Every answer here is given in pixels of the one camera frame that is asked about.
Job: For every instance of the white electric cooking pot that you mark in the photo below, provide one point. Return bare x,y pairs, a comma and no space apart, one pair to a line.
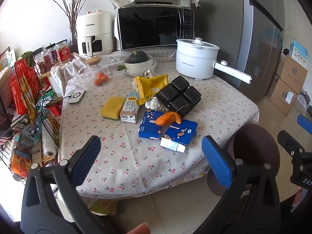
192,61

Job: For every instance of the milk carton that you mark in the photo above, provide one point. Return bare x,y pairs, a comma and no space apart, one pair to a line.
130,107

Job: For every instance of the bunch of red packets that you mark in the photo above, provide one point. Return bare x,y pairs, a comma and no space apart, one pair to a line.
23,82

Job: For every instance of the orange bread bag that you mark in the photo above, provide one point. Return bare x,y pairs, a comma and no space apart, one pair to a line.
20,163

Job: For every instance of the green leafy plant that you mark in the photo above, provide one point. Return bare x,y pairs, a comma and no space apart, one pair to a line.
28,57

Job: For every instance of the yellow sponge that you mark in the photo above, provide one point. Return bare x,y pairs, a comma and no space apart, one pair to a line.
111,107

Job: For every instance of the small tangerine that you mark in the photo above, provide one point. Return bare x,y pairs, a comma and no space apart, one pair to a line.
100,74
105,78
97,81

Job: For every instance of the brown cardboard box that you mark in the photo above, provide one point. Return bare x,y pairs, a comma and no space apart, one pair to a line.
285,97
292,74

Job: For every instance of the white twine spool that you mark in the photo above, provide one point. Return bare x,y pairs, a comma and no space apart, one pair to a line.
48,148

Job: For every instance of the floral under tablecloth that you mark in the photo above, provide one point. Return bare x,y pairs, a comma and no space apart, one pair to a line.
185,179

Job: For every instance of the white deep plate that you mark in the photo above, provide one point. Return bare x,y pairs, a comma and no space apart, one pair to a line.
152,72
154,66

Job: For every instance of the dark lid food jar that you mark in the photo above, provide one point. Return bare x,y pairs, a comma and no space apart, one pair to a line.
42,62
52,54

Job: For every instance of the woven basket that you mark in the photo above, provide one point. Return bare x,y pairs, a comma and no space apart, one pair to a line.
6,82

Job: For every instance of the person's left hand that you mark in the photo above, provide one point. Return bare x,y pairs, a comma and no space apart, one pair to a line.
139,229

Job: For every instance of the cream air fryer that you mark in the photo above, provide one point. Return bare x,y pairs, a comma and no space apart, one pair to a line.
95,26

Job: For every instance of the yellow patterned cushion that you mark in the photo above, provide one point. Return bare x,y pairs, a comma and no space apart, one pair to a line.
103,206

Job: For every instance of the cherry print tablecloth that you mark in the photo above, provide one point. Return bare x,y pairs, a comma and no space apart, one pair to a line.
219,112

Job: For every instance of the glass jar with wooden lid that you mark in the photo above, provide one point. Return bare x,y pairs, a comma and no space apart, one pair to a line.
92,61

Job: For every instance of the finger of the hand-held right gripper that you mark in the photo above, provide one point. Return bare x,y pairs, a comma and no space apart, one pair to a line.
290,142
304,124

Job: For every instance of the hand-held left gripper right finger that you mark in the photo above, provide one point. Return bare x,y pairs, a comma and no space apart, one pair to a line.
218,162

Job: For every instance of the white paper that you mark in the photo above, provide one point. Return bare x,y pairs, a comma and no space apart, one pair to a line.
153,103

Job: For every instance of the dark green pumpkin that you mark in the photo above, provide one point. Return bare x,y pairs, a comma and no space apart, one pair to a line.
137,57

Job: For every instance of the yellow snack packet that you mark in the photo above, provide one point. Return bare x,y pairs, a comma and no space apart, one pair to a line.
151,84

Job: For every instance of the dry branches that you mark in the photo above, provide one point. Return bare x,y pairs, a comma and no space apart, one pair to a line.
72,7

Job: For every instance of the black door microwave oven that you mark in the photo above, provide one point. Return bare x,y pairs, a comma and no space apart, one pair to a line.
146,29

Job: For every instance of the picture frame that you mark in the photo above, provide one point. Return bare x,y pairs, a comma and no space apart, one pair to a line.
8,57

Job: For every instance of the black plastic tray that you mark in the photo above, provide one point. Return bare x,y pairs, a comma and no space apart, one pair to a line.
178,95

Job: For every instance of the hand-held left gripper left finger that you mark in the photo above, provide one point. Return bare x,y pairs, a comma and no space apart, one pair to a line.
85,160

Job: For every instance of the red label glass jar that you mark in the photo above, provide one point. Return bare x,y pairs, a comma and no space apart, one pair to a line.
63,52

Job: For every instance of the grey refrigerator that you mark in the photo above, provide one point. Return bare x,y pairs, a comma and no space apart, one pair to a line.
256,41

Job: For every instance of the small white box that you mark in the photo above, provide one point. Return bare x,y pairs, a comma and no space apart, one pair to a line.
170,144

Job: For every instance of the blue cardboard box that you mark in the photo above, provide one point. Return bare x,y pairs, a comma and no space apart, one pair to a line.
151,126

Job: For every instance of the glass vase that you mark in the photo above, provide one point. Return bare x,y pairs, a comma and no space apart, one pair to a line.
73,39

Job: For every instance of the white flat electronic device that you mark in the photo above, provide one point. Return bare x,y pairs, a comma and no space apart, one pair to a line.
76,97

